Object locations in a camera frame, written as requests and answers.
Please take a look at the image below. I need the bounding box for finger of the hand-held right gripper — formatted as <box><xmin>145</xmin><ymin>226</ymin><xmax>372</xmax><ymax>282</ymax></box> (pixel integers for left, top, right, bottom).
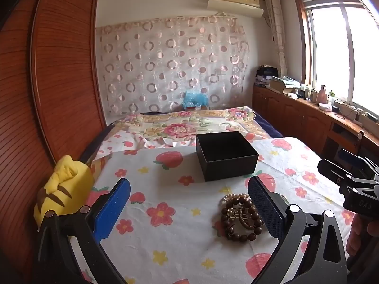
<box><xmin>338</xmin><ymin>149</ymin><xmax>379</xmax><ymax>181</ymax></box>
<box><xmin>318</xmin><ymin>158</ymin><xmax>356</xmax><ymax>186</ymax></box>

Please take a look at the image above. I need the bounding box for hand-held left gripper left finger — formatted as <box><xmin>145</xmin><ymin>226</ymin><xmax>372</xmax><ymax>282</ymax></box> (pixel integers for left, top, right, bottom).
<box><xmin>32</xmin><ymin>178</ymin><xmax>131</xmax><ymax>284</ymax></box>

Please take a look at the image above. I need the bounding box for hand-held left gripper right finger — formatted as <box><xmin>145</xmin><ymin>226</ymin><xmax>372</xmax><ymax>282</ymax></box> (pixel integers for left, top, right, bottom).
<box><xmin>248</xmin><ymin>176</ymin><xmax>347</xmax><ymax>284</ymax></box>

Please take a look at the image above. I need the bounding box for pile of beaded bracelets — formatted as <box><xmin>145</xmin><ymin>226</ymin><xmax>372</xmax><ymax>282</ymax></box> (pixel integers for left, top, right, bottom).
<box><xmin>221</xmin><ymin>196</ymin><xmax>265</xmax><ymax>241</ymax></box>

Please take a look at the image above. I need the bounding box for silver bangle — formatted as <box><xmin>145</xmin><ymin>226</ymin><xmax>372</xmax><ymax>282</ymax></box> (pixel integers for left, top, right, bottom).
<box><xmin>232</xmin><ymin>205</ymin><xmax>254</xmax><ymax>230</ymax></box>

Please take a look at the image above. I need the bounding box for pearl bracelet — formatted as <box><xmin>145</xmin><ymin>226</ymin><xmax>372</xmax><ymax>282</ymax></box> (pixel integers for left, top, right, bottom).
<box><xmin>220</xmin><ymin>192</ymin><xmax>287</xmax><ymax>207</ymax></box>

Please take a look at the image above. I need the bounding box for black jewelry box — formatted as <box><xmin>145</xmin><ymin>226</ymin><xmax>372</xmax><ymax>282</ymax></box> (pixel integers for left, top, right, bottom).
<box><xmin>196</xmin><ymin>130</ymin><xmax>259</xmax><ymax>182</ymax></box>

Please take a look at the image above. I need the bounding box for person's right hand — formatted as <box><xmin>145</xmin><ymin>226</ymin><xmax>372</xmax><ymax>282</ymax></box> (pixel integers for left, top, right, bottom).
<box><xmin>346</xmin><ymin>213</ymin><xmax>379</xmax><ymax>258</ymax></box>

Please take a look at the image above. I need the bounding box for yellow plush toy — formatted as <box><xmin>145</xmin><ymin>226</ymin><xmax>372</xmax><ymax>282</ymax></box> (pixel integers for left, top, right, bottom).
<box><xmin>33</xmin><ymin>155</ymin><xmax>95</xmax><ymax>232</ymax></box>

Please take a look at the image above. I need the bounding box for strawberry print sheet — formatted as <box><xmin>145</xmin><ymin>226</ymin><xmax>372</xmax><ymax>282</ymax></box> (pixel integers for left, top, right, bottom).
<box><xmin>67</xmin><ymin>136</ymin><xmax>356</xmax><ymax>284</ymax></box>

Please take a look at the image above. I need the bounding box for wooden cabinet counter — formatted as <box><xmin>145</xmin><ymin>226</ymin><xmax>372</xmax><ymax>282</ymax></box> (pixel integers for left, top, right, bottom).
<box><xmin>252</xmin><ymin>84</ymin><xmax>379</xmax><ymax>166</ymax></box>

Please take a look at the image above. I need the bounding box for navy blue blanket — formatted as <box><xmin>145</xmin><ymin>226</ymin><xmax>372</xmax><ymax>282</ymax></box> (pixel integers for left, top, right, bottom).
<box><xmin>254</xmin><ymin>111</ymin><xmax>285</xmax><ymax>139</ymax></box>

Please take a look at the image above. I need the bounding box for open cardboard box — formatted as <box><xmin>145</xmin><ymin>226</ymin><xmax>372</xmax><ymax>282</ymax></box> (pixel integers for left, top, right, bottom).
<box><xmin>267</xmin><ymin>76</ymin><xmax>300</xmax><ymax>94</ymax></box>

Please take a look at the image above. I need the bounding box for floral blanket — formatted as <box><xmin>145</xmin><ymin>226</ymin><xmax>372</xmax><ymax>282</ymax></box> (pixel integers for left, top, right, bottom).
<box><xmin>99</xmin><ymin>106</ymin><xmax>271</xmax><ymax>157</ymax></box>

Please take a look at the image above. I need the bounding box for window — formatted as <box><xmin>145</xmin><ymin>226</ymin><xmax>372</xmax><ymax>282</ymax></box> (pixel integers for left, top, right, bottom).
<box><xmin>294</xmin><ymin>0</ymin><xmax>379</xmax><ymax>119</ymax></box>

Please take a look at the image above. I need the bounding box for dark pile of bags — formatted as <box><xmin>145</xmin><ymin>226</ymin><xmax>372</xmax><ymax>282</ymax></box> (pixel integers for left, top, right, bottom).
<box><xmin>255</xmin><ymin>64</ymin><xmax>279</xmax><ymax>87</ymax></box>

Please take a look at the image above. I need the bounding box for blue plastic bag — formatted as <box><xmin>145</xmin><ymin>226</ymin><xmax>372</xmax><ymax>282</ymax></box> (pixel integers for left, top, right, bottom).
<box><xmin>182</xmin><ymin>91</ymin><xmax>208</xmax><ymax>109</ymax></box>

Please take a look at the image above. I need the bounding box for patterned window curtain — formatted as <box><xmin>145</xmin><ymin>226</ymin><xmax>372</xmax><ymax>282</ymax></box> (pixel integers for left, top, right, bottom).
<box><xmin>264</xmin><ymin>0</ymin><xmax>289</xmax><ymax>77</ymax></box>

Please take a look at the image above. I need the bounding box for circle-patterned sheer wall cloth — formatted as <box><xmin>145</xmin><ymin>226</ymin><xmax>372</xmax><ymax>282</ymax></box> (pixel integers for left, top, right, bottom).
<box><xmin>95</xmin><ymin>15</ymin><xmax>250</xmax><ymax>116</ymax></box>

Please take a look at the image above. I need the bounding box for wall air conditioner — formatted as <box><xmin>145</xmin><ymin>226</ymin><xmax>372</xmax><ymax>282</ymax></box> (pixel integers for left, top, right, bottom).
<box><xmin>207</xmin><ymin>0</ymin><xmax>264</xmax><ymax>18</ymax></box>

